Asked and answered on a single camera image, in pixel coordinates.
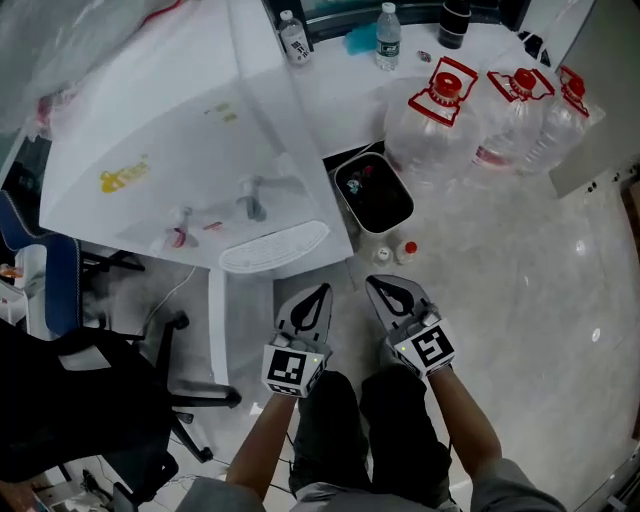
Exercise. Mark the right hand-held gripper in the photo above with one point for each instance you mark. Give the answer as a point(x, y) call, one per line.
point(430, 350)

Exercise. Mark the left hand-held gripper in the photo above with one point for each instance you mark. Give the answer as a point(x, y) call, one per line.
point(285, 367)

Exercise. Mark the white water dispenser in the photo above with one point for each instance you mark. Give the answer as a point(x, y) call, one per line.
point(260, 125)

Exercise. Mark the person's right forearm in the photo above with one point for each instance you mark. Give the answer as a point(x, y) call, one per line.
point(465, 425)

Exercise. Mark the person's left forearm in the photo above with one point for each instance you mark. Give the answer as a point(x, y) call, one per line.
point(260, 450)

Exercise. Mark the small red-capped bottle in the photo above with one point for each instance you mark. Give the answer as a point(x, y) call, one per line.
point(407, 252)

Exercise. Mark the small white-capped bottle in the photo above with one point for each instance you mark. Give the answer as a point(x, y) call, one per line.
point(383, 255)

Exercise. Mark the white drip tray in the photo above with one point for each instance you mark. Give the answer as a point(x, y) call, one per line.
point(275, 247)

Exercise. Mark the person's dark trousers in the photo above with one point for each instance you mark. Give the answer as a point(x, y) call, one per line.
point(330, 430)

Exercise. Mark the white trash bin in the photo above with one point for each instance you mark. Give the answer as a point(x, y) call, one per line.
point(380, 200)

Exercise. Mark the blue dispenser tap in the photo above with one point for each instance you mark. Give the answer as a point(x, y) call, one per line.
point(252, 205)

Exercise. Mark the red dispenser tap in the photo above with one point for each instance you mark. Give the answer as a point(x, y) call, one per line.
point(180, 230)

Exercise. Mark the large clear water bottle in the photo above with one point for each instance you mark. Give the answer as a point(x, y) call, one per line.
point(430, 140)
point(515, 125)
point(565, 130)

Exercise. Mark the person's gray shirt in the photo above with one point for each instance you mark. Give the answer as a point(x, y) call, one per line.
point(510, 490)

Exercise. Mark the black office chair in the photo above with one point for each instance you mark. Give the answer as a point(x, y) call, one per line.
point(75, 410)

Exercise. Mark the blue office chair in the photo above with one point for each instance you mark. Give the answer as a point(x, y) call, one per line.
point(62, 280)

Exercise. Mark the green-labelled water bottle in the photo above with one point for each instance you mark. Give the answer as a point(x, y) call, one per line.
point(388, 45)

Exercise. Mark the white chair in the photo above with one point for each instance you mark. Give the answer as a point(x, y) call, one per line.
point(35, 300)

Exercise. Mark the teal plastic box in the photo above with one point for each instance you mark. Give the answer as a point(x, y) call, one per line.
point(360, 40)

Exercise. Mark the white-labelled water bottle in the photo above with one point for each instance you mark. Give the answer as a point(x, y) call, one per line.
point(295, 42)

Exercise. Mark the black thermos flask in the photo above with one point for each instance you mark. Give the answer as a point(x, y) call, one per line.
point(454, 25)

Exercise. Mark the small orange bottle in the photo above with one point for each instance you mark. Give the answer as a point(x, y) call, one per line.
point(10, 271)

